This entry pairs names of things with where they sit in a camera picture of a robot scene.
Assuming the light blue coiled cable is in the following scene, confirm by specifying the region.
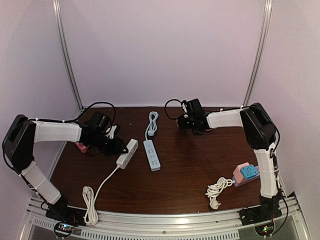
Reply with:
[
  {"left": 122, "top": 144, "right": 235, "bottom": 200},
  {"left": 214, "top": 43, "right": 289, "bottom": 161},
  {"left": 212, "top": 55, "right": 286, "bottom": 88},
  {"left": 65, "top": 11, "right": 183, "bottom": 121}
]
[{"left": 144, "top": 111, "right": 160, "bottom": 138}]

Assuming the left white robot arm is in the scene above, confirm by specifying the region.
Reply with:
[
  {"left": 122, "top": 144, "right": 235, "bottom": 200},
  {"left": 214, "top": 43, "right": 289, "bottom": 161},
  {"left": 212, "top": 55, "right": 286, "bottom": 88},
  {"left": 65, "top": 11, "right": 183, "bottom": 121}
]
[{"left": 1, "top": 112, "right": 129, "bottom": 222}]

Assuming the blue cube adapter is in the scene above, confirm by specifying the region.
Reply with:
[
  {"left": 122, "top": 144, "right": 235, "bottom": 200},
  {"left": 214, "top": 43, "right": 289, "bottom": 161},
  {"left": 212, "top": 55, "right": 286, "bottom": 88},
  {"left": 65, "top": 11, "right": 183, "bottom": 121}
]
[{"left": 240, "top": 164, "right": 258, "bottom": 180}]

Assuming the light blue power strip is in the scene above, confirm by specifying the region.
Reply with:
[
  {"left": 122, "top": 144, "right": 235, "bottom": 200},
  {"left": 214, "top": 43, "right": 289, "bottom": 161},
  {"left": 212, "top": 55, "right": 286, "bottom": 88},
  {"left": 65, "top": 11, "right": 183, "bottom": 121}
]
[{"left": 143, "top": 139, "right": 161, "bottom": 172}]

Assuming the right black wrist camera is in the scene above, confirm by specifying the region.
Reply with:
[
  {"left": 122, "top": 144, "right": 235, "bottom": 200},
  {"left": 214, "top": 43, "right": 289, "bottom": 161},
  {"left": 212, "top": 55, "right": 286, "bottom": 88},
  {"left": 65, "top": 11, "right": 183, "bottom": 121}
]
[{"left": 182, "top": 98, "right": 205, "bottom": 116}]

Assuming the white coiled cable right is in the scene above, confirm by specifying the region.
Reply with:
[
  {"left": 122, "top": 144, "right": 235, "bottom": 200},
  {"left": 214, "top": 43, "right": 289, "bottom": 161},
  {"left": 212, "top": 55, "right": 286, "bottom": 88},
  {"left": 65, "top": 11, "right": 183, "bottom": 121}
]
[{"left": 205, "top": 176, "right": 235, "bottom": 210}]

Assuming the white coiled power cable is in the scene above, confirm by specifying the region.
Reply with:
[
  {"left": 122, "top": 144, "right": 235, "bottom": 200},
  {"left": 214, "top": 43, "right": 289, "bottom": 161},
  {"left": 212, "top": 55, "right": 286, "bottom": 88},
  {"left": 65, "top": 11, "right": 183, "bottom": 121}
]
[{"left": 82, "top": 164, "right": 121, "bottom": 225}]

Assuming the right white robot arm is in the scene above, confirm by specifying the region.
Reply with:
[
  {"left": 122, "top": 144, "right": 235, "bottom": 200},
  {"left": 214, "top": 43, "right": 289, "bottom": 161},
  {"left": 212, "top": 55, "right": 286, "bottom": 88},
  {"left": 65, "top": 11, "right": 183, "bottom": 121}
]
[{"left": 176, "top": 99, "right": 280, "bottom": 199}]

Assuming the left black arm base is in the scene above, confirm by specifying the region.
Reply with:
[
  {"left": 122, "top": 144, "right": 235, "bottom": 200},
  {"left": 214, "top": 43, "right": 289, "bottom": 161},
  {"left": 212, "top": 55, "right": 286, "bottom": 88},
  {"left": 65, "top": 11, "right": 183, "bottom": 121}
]
[{"left": 45, "top": 197, "right": 87, "bottom": 227}]

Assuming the aluminium frame post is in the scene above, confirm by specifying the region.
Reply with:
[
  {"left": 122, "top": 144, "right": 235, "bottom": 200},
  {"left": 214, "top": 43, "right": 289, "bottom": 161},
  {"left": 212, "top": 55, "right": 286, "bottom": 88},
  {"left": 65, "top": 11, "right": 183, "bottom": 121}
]
[
  {"left": 52, "top": 0, "right": 84, "bottom": 111},
  {"left": 243, "top": 0, "right": 273, "bottom": 106}
]

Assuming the left aluminium frame post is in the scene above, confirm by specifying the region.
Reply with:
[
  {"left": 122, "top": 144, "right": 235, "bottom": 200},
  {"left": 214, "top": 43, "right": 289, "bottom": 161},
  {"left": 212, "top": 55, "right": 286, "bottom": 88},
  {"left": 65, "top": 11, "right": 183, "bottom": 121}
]
[{"left": 52, "top": 0, "right": 84, "bottom": 111}]

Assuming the right aluminium frame post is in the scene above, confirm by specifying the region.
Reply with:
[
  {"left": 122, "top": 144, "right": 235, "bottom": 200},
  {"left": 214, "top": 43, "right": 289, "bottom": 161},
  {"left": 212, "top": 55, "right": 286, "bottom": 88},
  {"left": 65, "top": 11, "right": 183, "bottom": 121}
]
[{"left": 243, "top": 0, "right": 273, "bottom": 106}]

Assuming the light pink cube adapter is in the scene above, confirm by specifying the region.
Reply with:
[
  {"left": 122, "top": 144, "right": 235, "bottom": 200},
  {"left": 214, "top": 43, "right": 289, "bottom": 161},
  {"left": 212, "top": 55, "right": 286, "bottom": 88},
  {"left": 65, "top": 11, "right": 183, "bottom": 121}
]
[{"left": 233, "top": 162, "right": 250, "bottom": 181}]

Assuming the purple power strip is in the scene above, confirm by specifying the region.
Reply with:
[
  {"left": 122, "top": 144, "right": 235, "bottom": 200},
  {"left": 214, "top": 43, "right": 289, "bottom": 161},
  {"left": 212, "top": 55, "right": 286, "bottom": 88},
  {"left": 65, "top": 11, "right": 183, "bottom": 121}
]
[{"left": 232, "top": 175, "right": 260, "bottom": 187}]

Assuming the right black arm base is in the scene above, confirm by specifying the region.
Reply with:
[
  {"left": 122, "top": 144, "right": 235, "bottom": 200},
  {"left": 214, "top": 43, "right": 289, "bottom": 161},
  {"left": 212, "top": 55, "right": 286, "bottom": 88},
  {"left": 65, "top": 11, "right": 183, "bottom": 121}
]
[{"left": 239, "top": 200, "right": 282, "bottom": 226}]

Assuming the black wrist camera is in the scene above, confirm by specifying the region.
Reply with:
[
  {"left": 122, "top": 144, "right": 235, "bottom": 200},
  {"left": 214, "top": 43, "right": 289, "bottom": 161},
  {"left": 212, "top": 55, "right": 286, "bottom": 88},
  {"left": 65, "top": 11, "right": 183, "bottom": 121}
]
[
  {"left": 182, "top": 98, "right": 205, "bottom": 116},
  {"left": 87, "top": 112, "right": 111, "bottom": 132}
]

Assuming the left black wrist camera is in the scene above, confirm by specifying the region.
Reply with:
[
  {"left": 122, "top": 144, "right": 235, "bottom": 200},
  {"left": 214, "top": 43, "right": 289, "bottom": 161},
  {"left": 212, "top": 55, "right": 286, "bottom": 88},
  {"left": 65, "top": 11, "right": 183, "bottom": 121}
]
[{"left": 87, "top": 112, "right": 111, "bottom": 132}]

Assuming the white power strip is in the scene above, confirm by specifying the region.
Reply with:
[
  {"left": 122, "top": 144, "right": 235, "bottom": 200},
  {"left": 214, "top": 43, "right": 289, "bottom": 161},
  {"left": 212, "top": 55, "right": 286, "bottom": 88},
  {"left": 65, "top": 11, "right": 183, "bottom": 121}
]
[{"left": 116, "top": 138, "right": 139, "bottom": 170}]

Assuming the aluminium front rail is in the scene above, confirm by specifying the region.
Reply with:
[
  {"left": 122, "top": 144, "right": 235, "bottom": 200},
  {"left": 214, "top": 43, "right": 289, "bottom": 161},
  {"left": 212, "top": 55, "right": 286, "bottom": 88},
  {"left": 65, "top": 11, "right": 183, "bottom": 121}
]
[{"left": 17, "top": 196, "right": 311, "bottom": 240}]

